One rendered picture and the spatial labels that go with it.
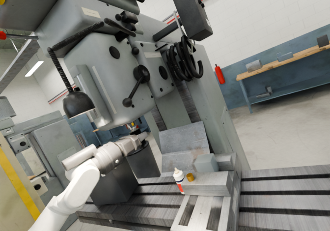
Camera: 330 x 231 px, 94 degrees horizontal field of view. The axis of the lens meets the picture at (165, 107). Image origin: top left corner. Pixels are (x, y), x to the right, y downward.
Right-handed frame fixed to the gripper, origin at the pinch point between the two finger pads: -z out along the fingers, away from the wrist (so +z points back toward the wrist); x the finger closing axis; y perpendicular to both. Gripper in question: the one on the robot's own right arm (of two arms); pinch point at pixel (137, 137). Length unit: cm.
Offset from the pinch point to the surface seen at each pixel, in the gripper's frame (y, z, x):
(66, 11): -45.3, 10.2, -11.0
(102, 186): 17.7, 13.5, 26.2
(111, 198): 25.0, 12.9, 24.8
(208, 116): 10.4, -40.9, -9.6
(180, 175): 19.7, -3.4, -11.2
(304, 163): 122, -156, -28
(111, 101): -17.4, 7.4, -7.4
